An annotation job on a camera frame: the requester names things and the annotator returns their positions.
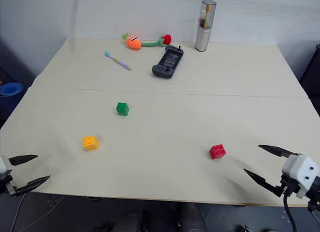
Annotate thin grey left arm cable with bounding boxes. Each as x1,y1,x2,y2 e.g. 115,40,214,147
9,193,28,230

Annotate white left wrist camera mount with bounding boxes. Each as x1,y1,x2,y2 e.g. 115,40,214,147
0,155,13,183

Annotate dark grey handheld game controller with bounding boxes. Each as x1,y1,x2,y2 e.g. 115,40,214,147
151,44,185,79

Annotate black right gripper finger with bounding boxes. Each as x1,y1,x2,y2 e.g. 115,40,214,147
257,144,299,159
243,168,284,199

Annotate yellow toy brick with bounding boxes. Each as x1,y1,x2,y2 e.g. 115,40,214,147
82,135,101,152

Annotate purple toothbrush with teal head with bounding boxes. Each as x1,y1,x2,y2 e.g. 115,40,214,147
104,51,133,72

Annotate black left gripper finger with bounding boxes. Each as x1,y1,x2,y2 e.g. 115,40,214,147
8,154,39,166
14,175,52,197

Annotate blue stacked bowls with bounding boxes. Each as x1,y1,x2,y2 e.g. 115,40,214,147
0,82,24,97

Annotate silver toothbrush travel case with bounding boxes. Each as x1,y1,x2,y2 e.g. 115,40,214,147
194,0,217,53

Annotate orange plush carrot toy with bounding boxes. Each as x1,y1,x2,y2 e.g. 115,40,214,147
121,32,143,51

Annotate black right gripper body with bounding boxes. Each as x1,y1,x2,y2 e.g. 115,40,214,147
279,173,301,197

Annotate yellow toothbrush in case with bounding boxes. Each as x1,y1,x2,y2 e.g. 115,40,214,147
203,4,211,29

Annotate green toy brick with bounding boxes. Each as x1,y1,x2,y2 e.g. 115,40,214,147
115,101,130,117

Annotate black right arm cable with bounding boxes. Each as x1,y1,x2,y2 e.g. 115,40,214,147
282,191,299,232

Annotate plush rose with green stem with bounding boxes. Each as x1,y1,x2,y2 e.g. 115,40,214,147
141,34,173,48

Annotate red toy brick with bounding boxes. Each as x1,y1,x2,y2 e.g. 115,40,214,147
209,143,228,160

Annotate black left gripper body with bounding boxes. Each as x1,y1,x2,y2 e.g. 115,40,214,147
0,175,17,197

